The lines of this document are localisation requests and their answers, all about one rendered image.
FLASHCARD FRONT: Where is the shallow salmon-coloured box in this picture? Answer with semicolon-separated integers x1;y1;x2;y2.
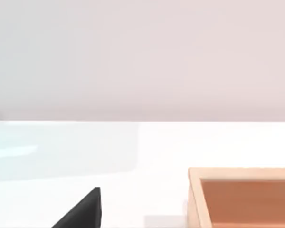
187;167;285;228

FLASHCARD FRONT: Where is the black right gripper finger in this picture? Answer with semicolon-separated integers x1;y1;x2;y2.
51;187;103;228

